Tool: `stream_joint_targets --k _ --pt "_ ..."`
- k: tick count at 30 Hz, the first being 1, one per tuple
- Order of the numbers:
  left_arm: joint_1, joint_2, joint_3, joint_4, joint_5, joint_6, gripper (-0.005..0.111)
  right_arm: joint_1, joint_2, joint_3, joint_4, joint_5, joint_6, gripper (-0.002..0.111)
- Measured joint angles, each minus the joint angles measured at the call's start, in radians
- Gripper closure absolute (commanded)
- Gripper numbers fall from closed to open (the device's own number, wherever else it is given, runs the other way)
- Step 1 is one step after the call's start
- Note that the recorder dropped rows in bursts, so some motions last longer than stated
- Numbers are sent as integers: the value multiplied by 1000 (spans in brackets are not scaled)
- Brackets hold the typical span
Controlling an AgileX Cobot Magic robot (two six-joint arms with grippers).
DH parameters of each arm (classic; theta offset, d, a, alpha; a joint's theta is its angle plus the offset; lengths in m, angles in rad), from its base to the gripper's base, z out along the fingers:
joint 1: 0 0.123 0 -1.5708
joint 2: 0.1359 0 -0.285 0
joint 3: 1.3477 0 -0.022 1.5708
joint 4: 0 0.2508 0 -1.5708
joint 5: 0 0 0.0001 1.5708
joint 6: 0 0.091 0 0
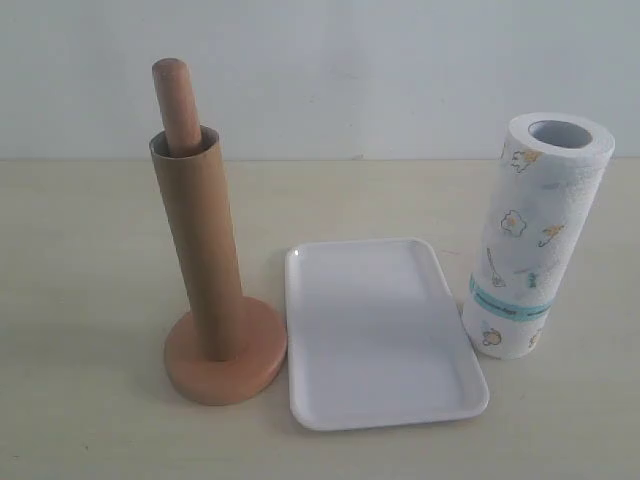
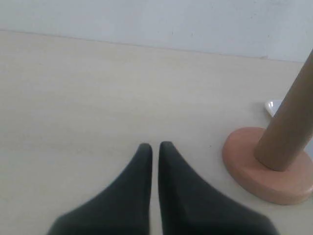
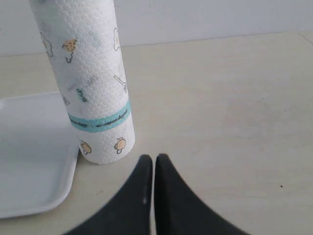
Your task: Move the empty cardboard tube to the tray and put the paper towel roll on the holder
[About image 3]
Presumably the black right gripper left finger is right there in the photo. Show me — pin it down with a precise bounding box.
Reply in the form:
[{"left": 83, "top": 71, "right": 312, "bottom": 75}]
[{"left": 67, "top": 155, "right": 153, "bottom": 235}]

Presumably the printed white paper towel roll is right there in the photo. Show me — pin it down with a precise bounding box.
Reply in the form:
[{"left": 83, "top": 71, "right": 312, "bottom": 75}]
[{"left": 29, "top": 0, "right": 135, "bottom": 165}]

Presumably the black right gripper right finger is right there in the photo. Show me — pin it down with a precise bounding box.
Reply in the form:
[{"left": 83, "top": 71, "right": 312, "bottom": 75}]
[{"left": 155, "top": 154, "right": 247, "bottom": 235}]

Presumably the white rectangular plastic tray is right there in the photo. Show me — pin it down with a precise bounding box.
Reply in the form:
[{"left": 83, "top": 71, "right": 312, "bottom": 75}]
[{"left": 0, "top": 93, "right": 79, "bottom": 219}]

